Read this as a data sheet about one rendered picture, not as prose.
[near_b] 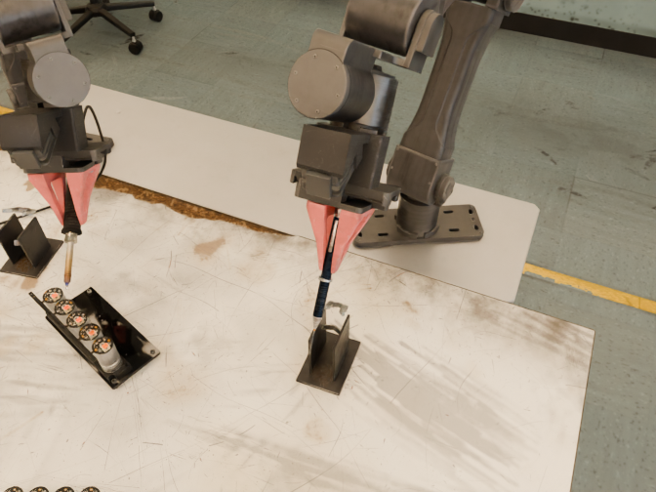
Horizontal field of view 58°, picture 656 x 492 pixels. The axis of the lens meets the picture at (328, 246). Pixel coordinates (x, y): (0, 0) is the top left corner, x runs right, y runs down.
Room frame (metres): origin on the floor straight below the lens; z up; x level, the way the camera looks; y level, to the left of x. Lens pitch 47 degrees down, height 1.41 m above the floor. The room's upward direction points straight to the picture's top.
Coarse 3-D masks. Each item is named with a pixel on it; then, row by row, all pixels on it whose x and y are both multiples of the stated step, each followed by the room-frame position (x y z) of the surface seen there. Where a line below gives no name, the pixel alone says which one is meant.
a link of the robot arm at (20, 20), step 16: (0, 0) 0.63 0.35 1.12; (16, 0) 0.64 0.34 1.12; (32, 0) 0.64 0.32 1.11; (48, 0) 0.65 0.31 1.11; (0, 16) 0.62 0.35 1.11; (16, 16) 0.62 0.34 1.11; (32, 16) 0.63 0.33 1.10; (48, 16) 0.64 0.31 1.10; (0, 32) 0.61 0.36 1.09; (16, 32) 0.62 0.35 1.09; (32, 32) 0.63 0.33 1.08; (48, 32) 0.65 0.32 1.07
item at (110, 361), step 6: (114, 348) 0.39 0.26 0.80; (96, 354) 0.38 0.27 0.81; (102, 354) 0.38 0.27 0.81; (108, 354) 0.39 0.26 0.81; (114, 354) 0.39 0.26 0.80; (102, 360) 0.38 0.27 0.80; (108, 360) 0.38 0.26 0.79; (114, 360) 0.39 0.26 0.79; (120, 360) 0.39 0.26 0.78; (102, 366) 0.38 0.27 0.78; (108, 366) 0.38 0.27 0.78; (114, 366) 0.39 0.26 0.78; (120, 366) 0.39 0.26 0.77; (108, 372) 0.38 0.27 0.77
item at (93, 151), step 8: (32, 104) 0.59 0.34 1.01; (40, 104) 0.59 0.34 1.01; (88, 144) 0.60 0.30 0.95; (96, 144) 0.60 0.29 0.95; (104, 144) 0.60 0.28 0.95; (56, 152) 0.56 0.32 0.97; (64, 152) 0.56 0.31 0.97; (72, 152) 0.56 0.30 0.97; (80, 152) 0.56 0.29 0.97; (88, 152) 0.56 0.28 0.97; (96, 152) 0.56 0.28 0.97; (104, 152) 0.60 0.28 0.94; (96, 160) 0.56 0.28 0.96
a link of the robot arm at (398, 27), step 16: (352, 0) 0.54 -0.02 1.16; (368, 0) 0.53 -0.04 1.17; (384, 0) 0.53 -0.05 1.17; (400, 0) 0.52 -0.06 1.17; (416, 0) 0.52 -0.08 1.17; (432, 0) 0.54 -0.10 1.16; (448, 0) 0.59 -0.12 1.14; (512, 0) 0.69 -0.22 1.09; (352, 16) 0.53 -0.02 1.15; (368, 16) 0.52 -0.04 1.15; (384, 16) 0.51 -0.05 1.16; (400, 16) 0.51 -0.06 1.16; (416, 16) 0.51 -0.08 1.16; (352, 32) 0.53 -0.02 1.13; (368, 32) 0.52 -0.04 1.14; (384, 32) 0.51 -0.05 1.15; (400, 32) 0.50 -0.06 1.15; (384, 48) 0.52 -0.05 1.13; (400, 48) 0.50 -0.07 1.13
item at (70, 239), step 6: (66, 234) 0.52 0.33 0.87; (72, 234) 0.52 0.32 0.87; (66, 240) 0.51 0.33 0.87; (72, 240) 0.51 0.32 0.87; (66, 246) 0.51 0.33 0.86; (72, 246) 0.51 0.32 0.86; (66, 252) 0.50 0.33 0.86; (72, 252) 0.50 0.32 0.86; (66, 258) 0.49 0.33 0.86; (72, 258) 0.50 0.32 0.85; (66, 264) 0.49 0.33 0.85; (66, 270) 0.48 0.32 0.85; (66, 276) 0.47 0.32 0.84
